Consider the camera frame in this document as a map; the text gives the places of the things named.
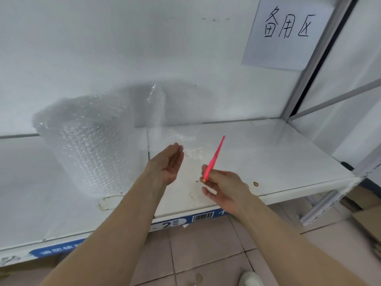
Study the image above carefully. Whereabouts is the person's right hand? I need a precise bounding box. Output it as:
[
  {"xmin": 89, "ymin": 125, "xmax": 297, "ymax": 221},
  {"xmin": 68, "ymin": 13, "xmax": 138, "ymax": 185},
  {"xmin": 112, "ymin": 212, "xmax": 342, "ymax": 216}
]
[{"xmin": 199, "ymin": 164, "xmax": 254, "ymax": 218}]

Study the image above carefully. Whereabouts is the person's left hand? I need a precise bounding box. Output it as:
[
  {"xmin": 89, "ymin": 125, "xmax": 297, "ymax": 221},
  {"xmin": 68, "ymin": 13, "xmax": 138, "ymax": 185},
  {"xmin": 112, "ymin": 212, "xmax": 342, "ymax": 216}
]
[{"xmin": 145, "ymin": 142, "xmax": 185, "ymax": 186}]

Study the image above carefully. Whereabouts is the pink plastic cutter tool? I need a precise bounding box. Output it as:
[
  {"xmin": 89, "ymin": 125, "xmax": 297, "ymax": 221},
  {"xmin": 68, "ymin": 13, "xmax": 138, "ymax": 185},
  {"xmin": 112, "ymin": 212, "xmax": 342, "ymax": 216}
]
[{"xmin": 202, "ymin": 135, "xmax": 226, "ymax": 183}]

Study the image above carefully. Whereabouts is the person's left forearm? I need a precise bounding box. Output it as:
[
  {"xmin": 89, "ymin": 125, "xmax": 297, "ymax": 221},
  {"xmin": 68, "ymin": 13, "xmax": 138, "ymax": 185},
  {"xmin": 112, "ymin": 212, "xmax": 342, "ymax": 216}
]
[{"xmin": 39, "ymin": 170, "xmax": 165, "ymax": 286}]

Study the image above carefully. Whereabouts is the person's right forearm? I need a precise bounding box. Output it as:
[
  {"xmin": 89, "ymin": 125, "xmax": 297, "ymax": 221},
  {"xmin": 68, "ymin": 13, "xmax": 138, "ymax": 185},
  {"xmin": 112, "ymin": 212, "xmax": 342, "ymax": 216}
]
[{"xmin": 235, "ymin": 197, "xmax": 370, "ymax": 286}]

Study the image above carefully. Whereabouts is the white metal shelving rack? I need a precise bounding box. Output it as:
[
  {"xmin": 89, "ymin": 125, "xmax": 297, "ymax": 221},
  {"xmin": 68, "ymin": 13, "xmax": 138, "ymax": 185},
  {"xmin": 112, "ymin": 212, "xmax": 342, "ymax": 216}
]
[{"xmin": 0, "ymin": 0, "xmax": 381, "ymax": 267}]

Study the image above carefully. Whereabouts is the clear bubble wrap roll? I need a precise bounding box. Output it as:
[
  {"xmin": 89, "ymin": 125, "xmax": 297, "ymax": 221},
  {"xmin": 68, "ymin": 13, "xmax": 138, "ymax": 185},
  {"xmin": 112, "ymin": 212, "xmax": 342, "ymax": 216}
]
[{"xmin": 32, "ymin": 83, "xmax": 206, "ymax": 197}]

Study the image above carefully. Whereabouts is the white shoe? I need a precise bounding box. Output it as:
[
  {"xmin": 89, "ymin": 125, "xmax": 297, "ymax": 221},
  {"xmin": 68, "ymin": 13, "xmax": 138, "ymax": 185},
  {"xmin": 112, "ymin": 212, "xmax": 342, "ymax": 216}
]
[{"xmin": 239, "ymin": 271, "xmax": 264, "ymax": 286}]

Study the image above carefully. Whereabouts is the brown cardboard box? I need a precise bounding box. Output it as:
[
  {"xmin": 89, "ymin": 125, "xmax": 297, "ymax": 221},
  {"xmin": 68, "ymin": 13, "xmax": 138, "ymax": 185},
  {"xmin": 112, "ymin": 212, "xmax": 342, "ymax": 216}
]
[
  {"xmin": 339, "ymin": 185, "xmax": 381, "ymax": 212},
  {"xmin": 352, "ymin": 205, "xmax": 381, "ymax": 260}
]

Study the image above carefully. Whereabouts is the blue shelf label strip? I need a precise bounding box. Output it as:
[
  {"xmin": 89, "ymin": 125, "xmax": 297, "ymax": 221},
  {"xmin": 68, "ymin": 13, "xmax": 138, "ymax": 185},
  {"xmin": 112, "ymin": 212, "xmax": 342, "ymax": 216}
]
[{"xmin": 30, "ymin": 209, "xmax": 230, "ymax": 259}]

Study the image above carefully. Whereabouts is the white paper sign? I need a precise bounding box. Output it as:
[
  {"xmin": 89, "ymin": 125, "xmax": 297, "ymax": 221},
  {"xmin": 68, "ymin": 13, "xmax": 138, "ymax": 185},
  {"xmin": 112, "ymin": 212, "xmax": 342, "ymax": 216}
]
[{"xmin": 241, "ymin": 0, "xmax": 336, "ymax": 71}]

